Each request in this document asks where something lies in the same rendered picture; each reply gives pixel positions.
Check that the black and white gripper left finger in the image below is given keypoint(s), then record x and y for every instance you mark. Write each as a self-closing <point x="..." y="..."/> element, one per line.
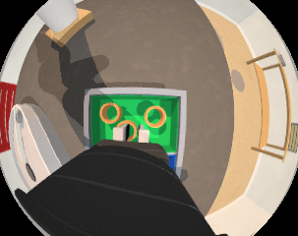
<point x="118" y="133"/>

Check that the grey two-compartment bin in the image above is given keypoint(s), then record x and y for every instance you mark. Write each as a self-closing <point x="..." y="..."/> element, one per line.
<point x="134" y="102"/>

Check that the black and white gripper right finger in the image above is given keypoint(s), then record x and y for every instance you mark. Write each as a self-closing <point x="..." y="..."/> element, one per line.
<point x="143" y="135"/>

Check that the grey metal bushing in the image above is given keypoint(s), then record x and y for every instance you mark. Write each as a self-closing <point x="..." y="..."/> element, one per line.
<point x="20" y="117"/>

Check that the short bronze cylinder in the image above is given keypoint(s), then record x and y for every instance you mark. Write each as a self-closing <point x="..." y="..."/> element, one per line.
<point x="103" y="111"/>
<point x="134" y="126"/>
<point x="162" y="117"/>

